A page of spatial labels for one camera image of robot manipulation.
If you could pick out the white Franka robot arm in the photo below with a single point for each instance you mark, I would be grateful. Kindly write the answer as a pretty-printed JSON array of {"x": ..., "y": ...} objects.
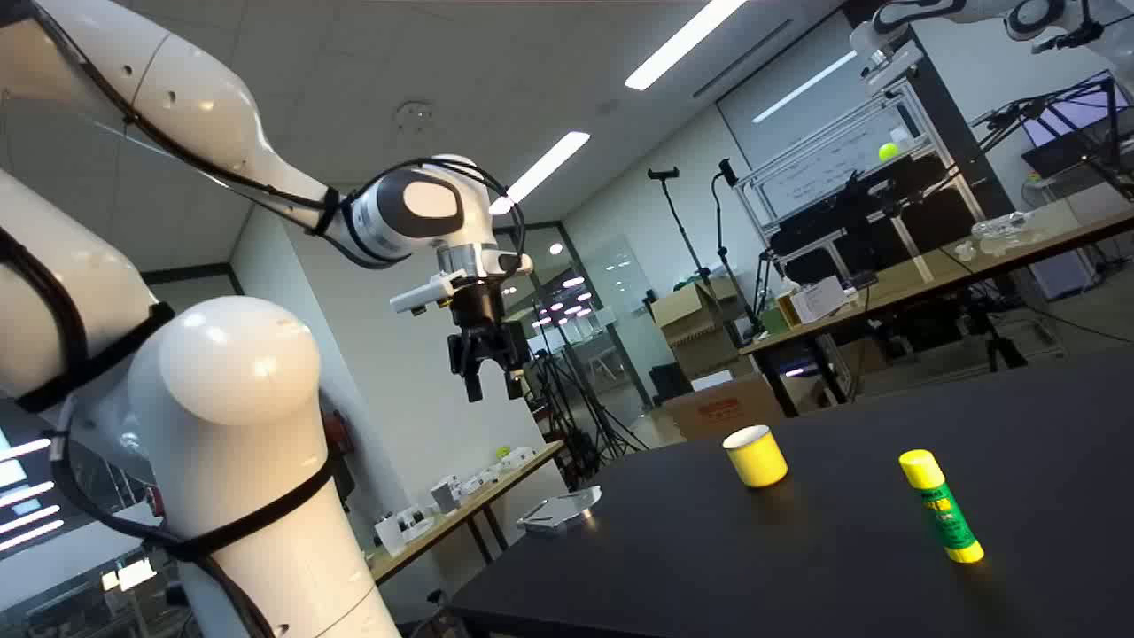
[{"x": 224, "y": 474}]

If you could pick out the small white device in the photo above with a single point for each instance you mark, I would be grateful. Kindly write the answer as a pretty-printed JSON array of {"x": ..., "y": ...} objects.
[{"x": 404, "y": 530}]

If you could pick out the silver metal plate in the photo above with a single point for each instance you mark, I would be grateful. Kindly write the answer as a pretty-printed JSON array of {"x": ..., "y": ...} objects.
[{"x": 562, "y": 510}]

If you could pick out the yellow mug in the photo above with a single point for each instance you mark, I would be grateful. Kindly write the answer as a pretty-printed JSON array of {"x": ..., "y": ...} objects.
[{"x": 757, "y": 461}]

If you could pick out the long ceiling light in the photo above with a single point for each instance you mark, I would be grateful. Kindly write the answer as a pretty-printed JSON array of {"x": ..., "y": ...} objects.
[
  {"x": 681, "y": 45},
  {"x": 543, "y": 169}
]

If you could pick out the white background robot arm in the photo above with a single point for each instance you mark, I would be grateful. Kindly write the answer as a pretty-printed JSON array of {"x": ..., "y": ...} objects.
[{"x": 942, "y": 10}]

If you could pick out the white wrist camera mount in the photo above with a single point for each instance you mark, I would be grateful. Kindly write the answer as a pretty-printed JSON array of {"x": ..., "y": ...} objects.
[{"x": 420, "y": 295}]

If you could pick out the narrow wooden side table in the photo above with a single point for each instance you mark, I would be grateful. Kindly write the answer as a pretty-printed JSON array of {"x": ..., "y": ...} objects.
[{"x": 474, "y": 510}]

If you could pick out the green yellow glue stick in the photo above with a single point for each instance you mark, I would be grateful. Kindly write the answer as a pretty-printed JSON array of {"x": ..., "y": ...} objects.
[{"x": 941, "y": 504}]

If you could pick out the black tripod stand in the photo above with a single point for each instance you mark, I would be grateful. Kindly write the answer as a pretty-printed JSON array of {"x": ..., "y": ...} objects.
[{"x": 679, "y": 224}]

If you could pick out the yellow-green tennis ball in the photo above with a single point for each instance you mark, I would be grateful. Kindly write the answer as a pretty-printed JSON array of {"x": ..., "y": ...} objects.
[{"x": 889, "y": 153}]

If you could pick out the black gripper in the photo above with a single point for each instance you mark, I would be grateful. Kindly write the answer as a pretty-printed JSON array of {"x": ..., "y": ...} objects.
[{"x": 478, "y": 311}]

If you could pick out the long wooden workbench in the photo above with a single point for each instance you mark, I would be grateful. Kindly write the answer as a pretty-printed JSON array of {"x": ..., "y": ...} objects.
[{"x": 934, "y": 269}]

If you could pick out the black equipment on workbench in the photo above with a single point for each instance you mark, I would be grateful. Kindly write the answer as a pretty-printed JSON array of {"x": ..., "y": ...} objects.
[{"x": 874, "y": 217}]

